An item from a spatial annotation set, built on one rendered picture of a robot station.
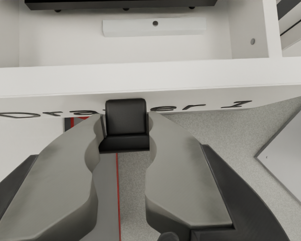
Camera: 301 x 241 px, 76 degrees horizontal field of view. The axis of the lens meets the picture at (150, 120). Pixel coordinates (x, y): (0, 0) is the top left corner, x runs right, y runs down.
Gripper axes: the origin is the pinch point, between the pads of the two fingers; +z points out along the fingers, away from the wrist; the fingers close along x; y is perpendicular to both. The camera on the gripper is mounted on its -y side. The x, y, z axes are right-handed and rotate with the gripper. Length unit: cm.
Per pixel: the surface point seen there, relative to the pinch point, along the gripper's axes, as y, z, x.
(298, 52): -1.2, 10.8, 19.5
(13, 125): 7.8, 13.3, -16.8
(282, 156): 64, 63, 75
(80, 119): 13.2, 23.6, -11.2
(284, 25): -4.2, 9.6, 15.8
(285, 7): -5.8, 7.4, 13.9
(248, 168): 70, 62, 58
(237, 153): 64, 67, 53
